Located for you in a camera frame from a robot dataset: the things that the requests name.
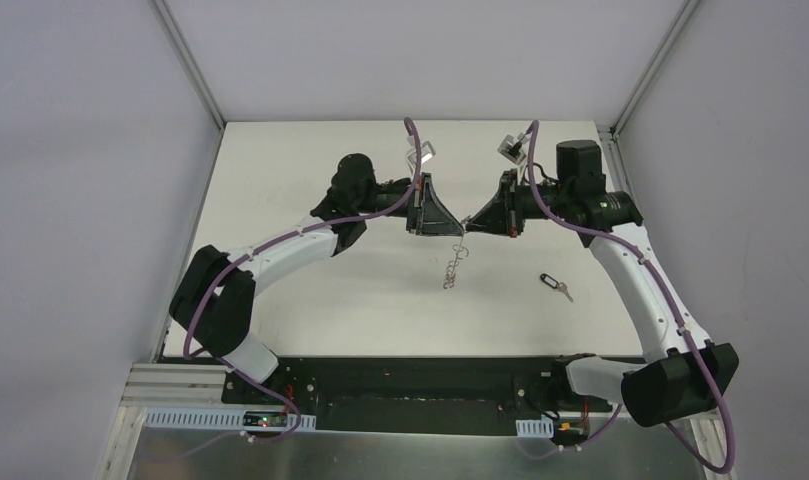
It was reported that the right white cable duct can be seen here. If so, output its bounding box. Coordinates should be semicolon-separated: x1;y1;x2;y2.
515;416;554;439

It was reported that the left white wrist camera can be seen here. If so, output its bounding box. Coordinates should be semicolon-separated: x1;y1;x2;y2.
405;141;436;172

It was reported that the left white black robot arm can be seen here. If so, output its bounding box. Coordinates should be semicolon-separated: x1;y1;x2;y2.
169;153;465;405

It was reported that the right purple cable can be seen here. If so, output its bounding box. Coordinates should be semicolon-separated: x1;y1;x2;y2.
524;119;738;475

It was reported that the key with black tag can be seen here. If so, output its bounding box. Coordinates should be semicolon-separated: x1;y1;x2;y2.
540;273;574;302

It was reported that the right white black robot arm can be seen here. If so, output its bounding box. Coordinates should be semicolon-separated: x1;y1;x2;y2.
465;140;739;427

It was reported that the round metal keyring disc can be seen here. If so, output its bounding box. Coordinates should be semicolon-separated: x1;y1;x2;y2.
442;236;469;290

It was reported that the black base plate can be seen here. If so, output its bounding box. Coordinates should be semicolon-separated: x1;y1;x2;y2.
221;356;612;436

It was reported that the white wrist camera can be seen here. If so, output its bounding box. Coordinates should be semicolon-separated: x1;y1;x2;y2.
405;141;436;172
497;133;529;167

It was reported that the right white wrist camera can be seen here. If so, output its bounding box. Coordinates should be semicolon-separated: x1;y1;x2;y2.
497;133;529;167

